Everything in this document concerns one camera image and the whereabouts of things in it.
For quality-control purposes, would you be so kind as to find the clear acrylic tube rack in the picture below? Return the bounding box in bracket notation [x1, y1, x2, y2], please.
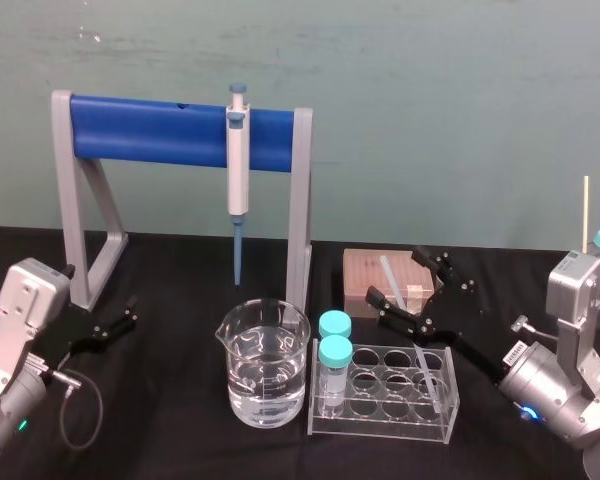
[307, 337, 455, 445]

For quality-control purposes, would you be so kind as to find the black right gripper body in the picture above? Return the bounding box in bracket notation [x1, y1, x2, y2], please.
[431, 293, 512, 387]

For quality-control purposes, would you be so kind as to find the clear tube with teal cap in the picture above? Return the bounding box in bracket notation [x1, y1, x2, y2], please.
[318, 309, 354, 351]
[317, 334, 355, 418]

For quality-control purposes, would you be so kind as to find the thin dark cable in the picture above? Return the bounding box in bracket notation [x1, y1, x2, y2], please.
[42, 367, 106, 451]

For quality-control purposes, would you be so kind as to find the thin pale wooden stick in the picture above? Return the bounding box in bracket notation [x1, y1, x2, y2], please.
[583, 175, 591, 254]

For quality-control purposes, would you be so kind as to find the clear glass stirring rod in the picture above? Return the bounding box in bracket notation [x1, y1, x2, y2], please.
[378, 255, 442, 410]

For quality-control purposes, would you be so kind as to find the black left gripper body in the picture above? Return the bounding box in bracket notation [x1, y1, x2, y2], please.
[34, 298, 102, 372]

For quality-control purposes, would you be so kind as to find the clear glass beaker with water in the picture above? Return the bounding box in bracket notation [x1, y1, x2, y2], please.
[215, 298, 312, 428]

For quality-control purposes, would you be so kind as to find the black table cloth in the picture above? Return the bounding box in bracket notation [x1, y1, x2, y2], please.
[0, 224, 600, 480]

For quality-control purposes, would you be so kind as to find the grey stand with blue bar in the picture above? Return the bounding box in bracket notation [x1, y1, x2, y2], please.
[50, 89, 315, 314]

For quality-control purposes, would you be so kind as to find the white and blue pipette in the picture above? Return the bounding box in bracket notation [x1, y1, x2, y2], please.
[224, 82, 252, 287]

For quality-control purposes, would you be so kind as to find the beige tape piece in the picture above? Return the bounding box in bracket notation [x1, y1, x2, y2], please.
[407, 283, 427, 314]

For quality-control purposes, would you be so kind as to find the brown pipette tip box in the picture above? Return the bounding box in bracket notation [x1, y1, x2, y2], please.
[343, 248, 437, 320]

